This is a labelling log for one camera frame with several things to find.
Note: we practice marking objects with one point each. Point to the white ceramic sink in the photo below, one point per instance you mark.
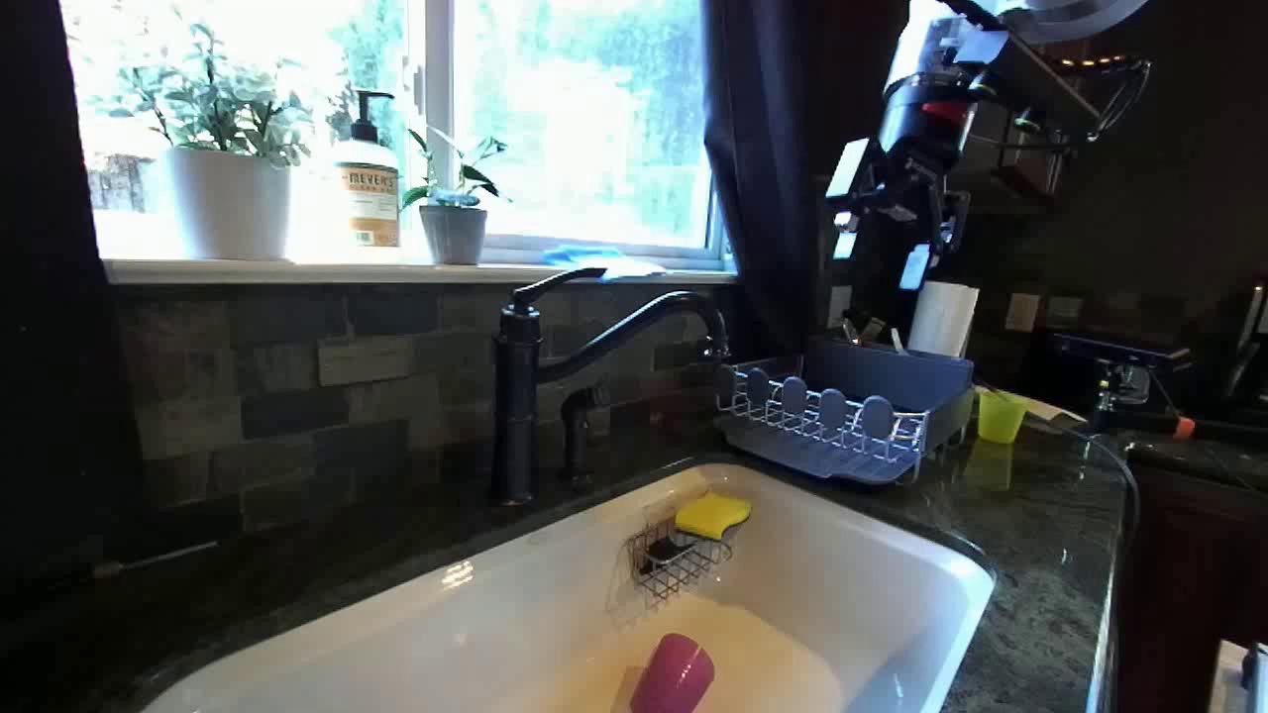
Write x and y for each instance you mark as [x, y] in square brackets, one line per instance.
[844, 555]

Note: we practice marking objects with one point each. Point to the blue cloth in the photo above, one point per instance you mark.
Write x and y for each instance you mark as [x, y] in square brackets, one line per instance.
[586, 258]

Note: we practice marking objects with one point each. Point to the black scrubber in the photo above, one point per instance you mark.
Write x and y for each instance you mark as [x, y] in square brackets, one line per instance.
[666, 544]

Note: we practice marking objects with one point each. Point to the white object beside cabinet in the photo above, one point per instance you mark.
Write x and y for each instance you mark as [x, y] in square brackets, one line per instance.
[1234, 680]

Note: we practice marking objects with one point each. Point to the blue dish rack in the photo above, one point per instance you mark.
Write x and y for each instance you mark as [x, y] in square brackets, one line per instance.
[857, 399]

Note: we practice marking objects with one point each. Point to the white paper towel roll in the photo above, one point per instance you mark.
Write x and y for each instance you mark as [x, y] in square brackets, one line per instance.
[946, 317]

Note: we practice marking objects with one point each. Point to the Franka robot arm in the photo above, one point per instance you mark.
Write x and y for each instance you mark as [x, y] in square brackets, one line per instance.
[1014, 81]

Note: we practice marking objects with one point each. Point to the green plastic cup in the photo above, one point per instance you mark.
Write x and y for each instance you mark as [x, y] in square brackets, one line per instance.
[999, 419]

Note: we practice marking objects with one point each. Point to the dark wooden base cabinet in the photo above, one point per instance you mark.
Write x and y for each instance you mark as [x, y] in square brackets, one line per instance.
[1190, 597]

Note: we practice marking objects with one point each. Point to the leafy plant in white pot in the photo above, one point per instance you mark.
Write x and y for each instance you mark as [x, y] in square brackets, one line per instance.
[230, 204]

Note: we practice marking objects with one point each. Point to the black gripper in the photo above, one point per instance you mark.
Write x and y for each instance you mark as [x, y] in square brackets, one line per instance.
[898, 181]

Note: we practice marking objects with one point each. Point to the dark bronze kitchen faucet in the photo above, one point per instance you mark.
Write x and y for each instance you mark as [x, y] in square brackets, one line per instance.
[518, 399]

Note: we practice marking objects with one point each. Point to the small orange object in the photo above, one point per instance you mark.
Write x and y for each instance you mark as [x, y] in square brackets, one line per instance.
[1183, 429]

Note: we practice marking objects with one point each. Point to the wall outlet plate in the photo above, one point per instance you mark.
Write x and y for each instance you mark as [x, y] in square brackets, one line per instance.
[1021, 310]

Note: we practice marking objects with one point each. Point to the white window frame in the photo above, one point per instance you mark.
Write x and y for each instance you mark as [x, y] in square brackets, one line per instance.
[441, 81]

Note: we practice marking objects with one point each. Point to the black countertop appliance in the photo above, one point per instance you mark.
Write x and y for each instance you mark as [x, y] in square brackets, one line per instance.
[1116, 379]

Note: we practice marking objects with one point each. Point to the dark bronze side sprayer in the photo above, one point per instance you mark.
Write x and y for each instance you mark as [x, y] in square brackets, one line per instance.
[577, 437]

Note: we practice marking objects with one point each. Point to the yellow sponge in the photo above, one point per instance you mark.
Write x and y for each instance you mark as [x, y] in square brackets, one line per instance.
[713, 518]

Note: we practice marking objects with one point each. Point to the pink plastic cup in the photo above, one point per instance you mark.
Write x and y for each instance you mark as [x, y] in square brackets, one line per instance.
[674, 676]

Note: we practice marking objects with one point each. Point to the small plant in grey pot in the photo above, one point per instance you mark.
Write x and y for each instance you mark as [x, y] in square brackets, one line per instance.
[453, 231]

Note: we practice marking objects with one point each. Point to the dark curtain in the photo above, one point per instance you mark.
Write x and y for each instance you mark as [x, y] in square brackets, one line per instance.
[773, 161]
[46, 264]

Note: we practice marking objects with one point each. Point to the soap pump bottle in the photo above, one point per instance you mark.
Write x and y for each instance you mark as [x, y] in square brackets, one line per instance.
[370, 182]

